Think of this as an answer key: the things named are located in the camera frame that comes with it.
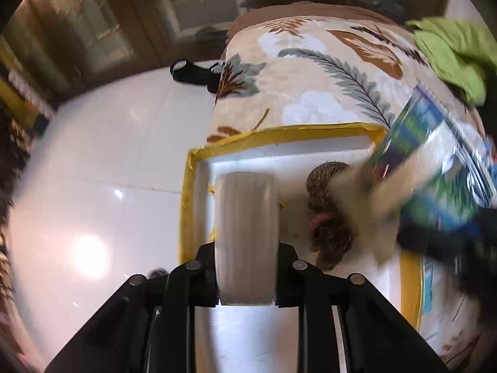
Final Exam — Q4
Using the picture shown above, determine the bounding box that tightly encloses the gold trimmed wooden cabinet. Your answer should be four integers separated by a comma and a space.
0, 35, 59, 125

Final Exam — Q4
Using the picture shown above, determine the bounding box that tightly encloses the white foam box yellow tape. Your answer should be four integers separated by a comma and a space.
179, 122, 424, 331

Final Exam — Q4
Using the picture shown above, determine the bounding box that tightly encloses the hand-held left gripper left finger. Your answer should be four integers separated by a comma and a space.
44, 243, 218, 373

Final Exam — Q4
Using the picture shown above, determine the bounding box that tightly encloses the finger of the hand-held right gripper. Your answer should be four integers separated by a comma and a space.
403, 196, 481, 236

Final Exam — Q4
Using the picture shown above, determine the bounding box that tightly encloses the green blue printed packet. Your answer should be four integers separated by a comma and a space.
332, 83, 497, 267

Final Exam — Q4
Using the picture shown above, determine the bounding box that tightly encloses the green cloth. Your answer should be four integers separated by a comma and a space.
406, 17, 497, 106

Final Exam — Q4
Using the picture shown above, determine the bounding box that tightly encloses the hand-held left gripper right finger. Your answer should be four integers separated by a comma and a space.
277, 243, 451, 373

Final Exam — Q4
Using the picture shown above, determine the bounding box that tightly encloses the black bag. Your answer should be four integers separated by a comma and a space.
170, 59, 224, 94

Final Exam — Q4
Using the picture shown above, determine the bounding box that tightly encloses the wooden glass door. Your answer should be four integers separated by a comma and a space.
11, 0, 135, 86
153, 0, 251, 41

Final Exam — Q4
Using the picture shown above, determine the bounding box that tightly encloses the brown hedgehog plush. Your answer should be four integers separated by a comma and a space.
305, 161, 360, 270

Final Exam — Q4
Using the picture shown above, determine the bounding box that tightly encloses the leaf print blanket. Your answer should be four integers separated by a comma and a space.
206, 2, 497, 362

